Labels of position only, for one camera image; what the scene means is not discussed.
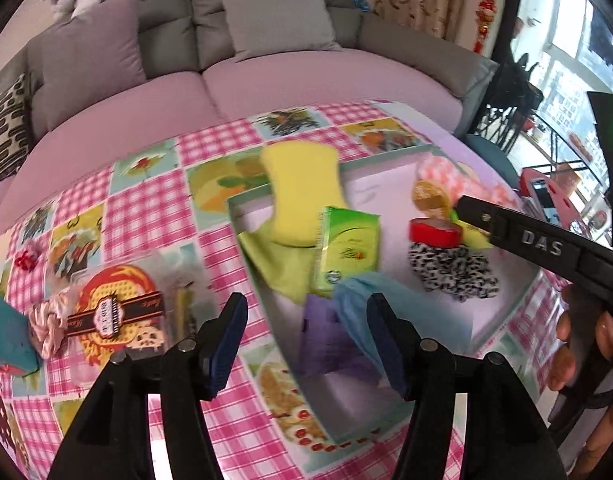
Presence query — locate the teal rimmed tray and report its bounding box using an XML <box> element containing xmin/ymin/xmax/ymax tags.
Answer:
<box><xmin>226</xmin><ymin>144</ymin><xmax>555</xmax><ymax>446</ymax></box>

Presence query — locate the grey pillow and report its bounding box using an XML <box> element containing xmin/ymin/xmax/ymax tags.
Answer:
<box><xmin>217</xmin><ymin>0</ymin><xmax>343</xmax><ymax>63</ymax></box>

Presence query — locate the grey sofa with purple seat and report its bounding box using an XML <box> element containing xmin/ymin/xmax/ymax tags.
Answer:
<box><xmin>0</xmin><ymin>0</ymin><xmax>502</xmax><ymax>241</ymax></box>

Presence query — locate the red phone stand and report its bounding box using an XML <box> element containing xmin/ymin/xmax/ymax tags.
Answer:
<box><xmin>519</xmin><ymin>167</ymin><xmax>577</xmax><ymax>233</ymax></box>

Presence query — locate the yellow sponge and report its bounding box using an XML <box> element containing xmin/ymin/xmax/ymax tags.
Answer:
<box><xmin>259</xmin><ymin>142</ymin><xmax>350</xmax><ymax>248</ymax></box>

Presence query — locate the smartphone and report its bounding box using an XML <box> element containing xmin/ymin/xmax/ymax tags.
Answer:
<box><xmin>529</xmin><ymin>177</ymin><xmax>562</xmax><ymax>223</ymax></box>

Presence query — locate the beige patterned curtain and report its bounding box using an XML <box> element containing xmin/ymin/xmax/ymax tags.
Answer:
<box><xmin>374</xmin><ymin>0</ymin><xmax>467</xmax><ymax>53</ymax></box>

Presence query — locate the red tape roll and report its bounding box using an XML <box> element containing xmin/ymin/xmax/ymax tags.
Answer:
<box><xmin>409</xmin><ymin>217</ymin><xmax>462</xmax><ymax>251</ymax></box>

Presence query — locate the pink satin scrunchie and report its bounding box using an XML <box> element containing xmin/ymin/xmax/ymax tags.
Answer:
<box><xmin>29</xmin><ymin>292</ymin><xmax>84</xmax><ymax>360</ymax></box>

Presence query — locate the pink plaid printed tablecloth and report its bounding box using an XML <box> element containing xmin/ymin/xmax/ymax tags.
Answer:
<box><xmin>0</xmin><ymin>100</ymin><xmax>577</xmax><ymax>480</ymax></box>

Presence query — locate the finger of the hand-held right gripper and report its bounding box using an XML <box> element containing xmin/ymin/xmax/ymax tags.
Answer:
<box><xmin>455</xmin><ymin>194</ymin><xmax>494</xmax><ymax>247</ymax></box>

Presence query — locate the red hanging decoration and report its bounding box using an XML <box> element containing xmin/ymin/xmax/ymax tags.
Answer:
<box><xmin>474</xmin><ymin>0</ymin><xmax>507</xmax><ymax>56</ymax></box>

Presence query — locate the person's right hand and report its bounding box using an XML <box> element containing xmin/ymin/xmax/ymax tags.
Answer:
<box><xmin>549</xmin><ymin>282</ymin><xmax>613</xmax><ymax>396</ymax></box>

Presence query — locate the teal toy box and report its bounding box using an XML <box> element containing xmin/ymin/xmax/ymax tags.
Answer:
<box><xmin>0</xmin><ymin>290</ymin><xmax>41</xmax><ymax>376</ymax></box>

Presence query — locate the black white leopard scrunchie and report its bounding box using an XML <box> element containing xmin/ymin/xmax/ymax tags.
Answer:
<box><xmin>407</xmin><ymin>242</ymin><xmax>500</xmax><ymax>303</ymax></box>

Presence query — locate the light blue cloth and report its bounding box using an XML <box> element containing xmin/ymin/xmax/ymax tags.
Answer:
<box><xmin>334</xmin><ymin>272</ymin><xmax>402</xmax><ymax>371</ymax></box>

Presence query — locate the person's right forearm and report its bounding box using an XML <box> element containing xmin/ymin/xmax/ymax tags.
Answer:
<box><xmin>571</xmin><ymin>400</ymin><xmax>613</xmax><ymax>480</ymax></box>

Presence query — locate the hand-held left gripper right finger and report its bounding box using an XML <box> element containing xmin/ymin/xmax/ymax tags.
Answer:
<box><xmin>367</xmin><ymin>292</ymin><xmax>570</xmax><ymax>480</ymax></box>

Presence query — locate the pink white fluffy towel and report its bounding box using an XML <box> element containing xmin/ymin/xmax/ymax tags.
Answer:
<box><xmin>417</xmin><ymin>156</ymin><xmax>520</xmax><ymax>211</ymax></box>

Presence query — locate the lime green cloth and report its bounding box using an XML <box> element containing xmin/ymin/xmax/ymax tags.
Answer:
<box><xmin>236</xmin><ymin>225</ymin><xmax>322</xmax><ymax>306</ymax></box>

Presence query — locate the purple pillow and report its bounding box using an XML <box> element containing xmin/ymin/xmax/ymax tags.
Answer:
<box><xmin>36</xmin><ymin>0</ymin><xmax>147</xmax><ymax>133</ymax></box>

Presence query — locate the black chair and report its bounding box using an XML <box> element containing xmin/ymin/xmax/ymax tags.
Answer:
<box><xmin>474</xmin><ymin>52</ymin><xmax>545</xmax><ymax>153</ymax></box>

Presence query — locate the purple wet wipes packet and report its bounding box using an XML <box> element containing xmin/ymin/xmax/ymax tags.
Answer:
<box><xmin>299</xmin><ymin>294</ymin><xmax>387</xmax><ymax>378</ymax></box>

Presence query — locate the black white patterned pillow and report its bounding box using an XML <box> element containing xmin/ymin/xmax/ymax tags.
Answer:
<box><xmin>0</xmin><ymin>74</ymin><xmax>32</xmax><ymax>193</ymax></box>

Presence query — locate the clear packet with orange label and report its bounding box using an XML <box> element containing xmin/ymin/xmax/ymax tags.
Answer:
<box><xmin>66</xmin><ymin>250</ymin><xmax>217</xmax><ymax>361</ymax></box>

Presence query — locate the red flower hair tie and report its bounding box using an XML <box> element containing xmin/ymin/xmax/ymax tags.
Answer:
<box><xmin>14</xmin><ymin>242</ymin><xmax>42</xmax><ymax>271</ymax></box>

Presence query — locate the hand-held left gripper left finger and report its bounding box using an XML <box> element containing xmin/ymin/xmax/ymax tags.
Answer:
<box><xmin>49</xmin><ymin>292</ymin><xmax>248</xmax><ymax>480</ymax></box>

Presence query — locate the green tissue pack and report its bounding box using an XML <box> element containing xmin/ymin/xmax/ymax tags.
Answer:
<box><xmin>311</xmin><ymin>205</ymin><xmax>382</xmax><ymax>297</ymax></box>

